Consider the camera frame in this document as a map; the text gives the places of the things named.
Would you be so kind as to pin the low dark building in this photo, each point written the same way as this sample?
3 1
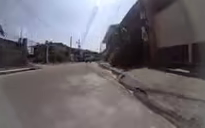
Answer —
58 53

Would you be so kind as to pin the grey concrete road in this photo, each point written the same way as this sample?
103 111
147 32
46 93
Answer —
66 100

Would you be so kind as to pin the grey pole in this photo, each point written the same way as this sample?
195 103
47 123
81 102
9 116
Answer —
47 53

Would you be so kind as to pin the tall dark building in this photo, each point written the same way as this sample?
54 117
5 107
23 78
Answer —
170 30

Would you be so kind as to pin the grey concrete pavement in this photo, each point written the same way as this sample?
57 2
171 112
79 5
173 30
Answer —
176 86

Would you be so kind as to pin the grey wall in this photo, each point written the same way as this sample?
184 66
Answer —
6 53

